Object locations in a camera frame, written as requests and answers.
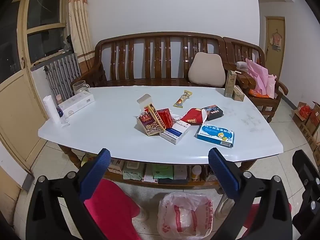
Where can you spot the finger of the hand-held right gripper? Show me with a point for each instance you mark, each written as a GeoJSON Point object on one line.
{"type": "Point", "coordinates": [310, 180]}

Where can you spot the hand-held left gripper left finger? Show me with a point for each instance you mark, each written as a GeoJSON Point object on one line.
{"type": "Point", "coordinates": [96, 172]}

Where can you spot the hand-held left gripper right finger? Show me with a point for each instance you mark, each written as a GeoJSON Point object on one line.
{"type": "Point", "coordinates": [222, 172]}

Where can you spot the blue white medicine box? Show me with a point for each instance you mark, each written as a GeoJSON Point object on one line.
{"type": "Point", "coordinates": [215, 135]}

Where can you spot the bin with plastic bag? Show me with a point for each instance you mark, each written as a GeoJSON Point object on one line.
{"type": "Point", "coordinates": [185, 220]}

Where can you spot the black cardboard box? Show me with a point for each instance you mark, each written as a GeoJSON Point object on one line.
{"type": "Point", "coordinates": [213, 112]}

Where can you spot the white tissue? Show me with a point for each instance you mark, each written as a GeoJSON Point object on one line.
{"type": "Point", "coordinates": [178, 117]}

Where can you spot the brown nut print box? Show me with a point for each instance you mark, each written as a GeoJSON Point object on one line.
{"type": "Point", "coordinates": [150, 125]}

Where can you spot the small red box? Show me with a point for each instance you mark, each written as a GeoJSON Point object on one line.
{"type": "Point", "coordinates": [165, 117]}

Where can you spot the small white box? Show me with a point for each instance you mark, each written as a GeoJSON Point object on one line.
{"type": "Point", "coordinates": [143, 100]}

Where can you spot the yellow green toy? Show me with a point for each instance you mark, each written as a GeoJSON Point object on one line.
{"type": "Point", "coordinates": [87, 160]}

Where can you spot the white box with red print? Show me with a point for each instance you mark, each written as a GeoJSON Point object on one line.
{"type": "Point", "coordinates": [116, 167]}

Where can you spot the person in red clothes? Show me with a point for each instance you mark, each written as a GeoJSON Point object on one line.
{"type": "Point", "coordinates": [112, 205]}

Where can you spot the baby wipes pack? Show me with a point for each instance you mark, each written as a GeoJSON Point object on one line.
{"type": "Point", "coordinates": [133, 171]}

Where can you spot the grey wipes pack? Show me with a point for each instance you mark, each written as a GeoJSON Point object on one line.
{"type": "Point", "coordinates": [180, 172]}

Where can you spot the pile of cardboard boxes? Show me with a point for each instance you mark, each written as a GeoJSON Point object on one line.
{"type": "Point", "coordinates": [310, 130]}

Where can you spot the white top wooden table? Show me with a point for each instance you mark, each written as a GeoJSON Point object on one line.
{"type": "Point", "coordinates": [112, 125]}

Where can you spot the flat black item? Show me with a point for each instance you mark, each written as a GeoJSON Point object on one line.
{"type": "Point", "coordinates": [172, 181]}

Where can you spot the white flat pack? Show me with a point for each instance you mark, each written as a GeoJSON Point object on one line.
{"type": "Point", "coordinates": [148, 173]}

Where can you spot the small clear glass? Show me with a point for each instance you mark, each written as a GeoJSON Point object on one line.
{"type": "Point", "coordinates": [65, 122]}

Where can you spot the green wipes pack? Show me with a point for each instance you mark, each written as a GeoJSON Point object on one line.
{"type": "Point", "coordinates": [163, 171]}

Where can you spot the white box with blue stripe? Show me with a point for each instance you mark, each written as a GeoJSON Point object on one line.
{"type": "Point", "coordinates": [175, 133]}

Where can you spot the red paper packet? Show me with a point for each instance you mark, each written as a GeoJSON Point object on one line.
{"type": "Point", "coordinates": [192, 117]}

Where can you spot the red plastic bag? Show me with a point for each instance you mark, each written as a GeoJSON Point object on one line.
{"type": "Point", "coordinates": [305, 112]}

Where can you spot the small blue bottle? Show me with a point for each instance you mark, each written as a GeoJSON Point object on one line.
{"type": "Point", "coordinates": [60, 111]}

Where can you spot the long white box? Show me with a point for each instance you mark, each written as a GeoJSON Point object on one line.
{"type": "Point", "coordinates": [77, 103]}

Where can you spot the white paper roll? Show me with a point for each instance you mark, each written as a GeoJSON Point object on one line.
{"type": "Point", "coordinates": [51, 108]}

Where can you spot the small green beige carton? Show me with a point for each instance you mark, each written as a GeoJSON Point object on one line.
{"type": "Point", "coordinates": [238, 95]}

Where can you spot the yellow snack wrapper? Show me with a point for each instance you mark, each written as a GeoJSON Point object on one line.
{"type": "Point", "coordinates": [182, 99]}

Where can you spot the brown wooden armchair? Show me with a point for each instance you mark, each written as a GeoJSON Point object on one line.
{"type": "Point", "coordinates": [268, 102]}

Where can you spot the clear glass mug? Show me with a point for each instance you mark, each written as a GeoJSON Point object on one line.
{"type": "Point", "coordinates": [79, 87]}

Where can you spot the tall green beige carton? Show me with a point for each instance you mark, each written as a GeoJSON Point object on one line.
{"type": "Point", "coordinates": [230, 85]}

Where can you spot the pink plastic bag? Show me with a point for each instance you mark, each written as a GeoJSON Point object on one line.
{"type": "Point", "coordinates": [260, 80]}

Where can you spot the beige cushion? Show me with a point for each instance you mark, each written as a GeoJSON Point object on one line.
{"type": "Point", "coordinates": [206, 70]}

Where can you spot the yellow framed glass door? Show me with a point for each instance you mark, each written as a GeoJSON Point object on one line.
{"type": "Point", "coordinates": [22, 97]}

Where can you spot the brown wooden sofa bench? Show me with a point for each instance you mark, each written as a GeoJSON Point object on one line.
{"type": "Point", "coordinates": [150, 82]}

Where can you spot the grey radiator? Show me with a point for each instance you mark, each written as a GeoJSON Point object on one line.
{"type": "Point", "coordinates": [62, 72]}

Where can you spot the grey cloth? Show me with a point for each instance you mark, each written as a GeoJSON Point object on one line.
{"type": "Point", "coordinates": [241, 65]}

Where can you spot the yellow wooden door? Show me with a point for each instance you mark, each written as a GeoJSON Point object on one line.
{"type": "Point", "coordinates": [272, 62]}

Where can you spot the hanging pink garment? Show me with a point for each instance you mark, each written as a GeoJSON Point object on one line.
{"type": "Point", "coordinates": [276, 41]}

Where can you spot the beige curtain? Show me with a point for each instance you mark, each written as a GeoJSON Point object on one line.
{"type": "Point", "coordinates": [78, 25]}

